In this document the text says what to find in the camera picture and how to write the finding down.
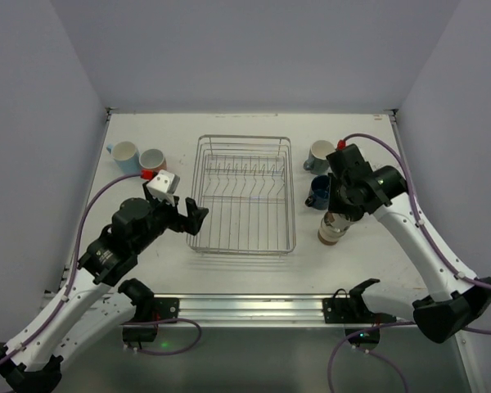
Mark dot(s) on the white brown cup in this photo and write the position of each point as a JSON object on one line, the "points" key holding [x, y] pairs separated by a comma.
{"points": [[333, 222]]}

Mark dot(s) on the grey teal mug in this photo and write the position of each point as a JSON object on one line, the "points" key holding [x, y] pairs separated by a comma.
{"points": [[317, 160]]}

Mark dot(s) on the light blue mug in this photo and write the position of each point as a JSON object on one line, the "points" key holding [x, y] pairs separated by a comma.
{"points": [[126, 156]]}

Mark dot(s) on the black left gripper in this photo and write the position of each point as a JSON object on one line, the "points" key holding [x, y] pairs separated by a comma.
{"points": [[182, 219]]}

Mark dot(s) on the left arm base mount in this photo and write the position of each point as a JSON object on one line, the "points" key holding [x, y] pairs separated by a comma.
{"points": [[153, 309]]}

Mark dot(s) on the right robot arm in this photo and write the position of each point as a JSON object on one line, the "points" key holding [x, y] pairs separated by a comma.
{"points": [[457, 296]]}

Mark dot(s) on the aluminium mounting rail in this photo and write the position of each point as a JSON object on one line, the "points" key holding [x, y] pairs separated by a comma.
{"points": [[262, 311]]}

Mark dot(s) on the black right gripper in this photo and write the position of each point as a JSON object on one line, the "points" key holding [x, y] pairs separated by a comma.
{"points": [[343, 207]]}

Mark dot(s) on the silver wire dish rack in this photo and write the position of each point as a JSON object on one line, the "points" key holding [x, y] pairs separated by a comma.
{"points": [[246, 183]]}

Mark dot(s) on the dark blue patterned mug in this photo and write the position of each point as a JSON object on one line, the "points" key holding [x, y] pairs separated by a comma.
{"points": [[318, 197]]}

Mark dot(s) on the cream brown cup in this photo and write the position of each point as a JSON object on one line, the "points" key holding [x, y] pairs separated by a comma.
{"points": [[329, 239]]}

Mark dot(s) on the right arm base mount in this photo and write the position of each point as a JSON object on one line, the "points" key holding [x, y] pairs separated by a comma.
{"points": [[347, 307]]}

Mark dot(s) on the salmon pink mug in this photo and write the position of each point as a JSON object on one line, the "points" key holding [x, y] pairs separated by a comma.
{"points": [[153, 159]]}

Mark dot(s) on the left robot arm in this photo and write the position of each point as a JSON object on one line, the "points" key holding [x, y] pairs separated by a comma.
{"points": [[96, 296]]}

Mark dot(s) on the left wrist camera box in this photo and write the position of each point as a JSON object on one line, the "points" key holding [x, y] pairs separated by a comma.
{"points": [[163, 185]]}

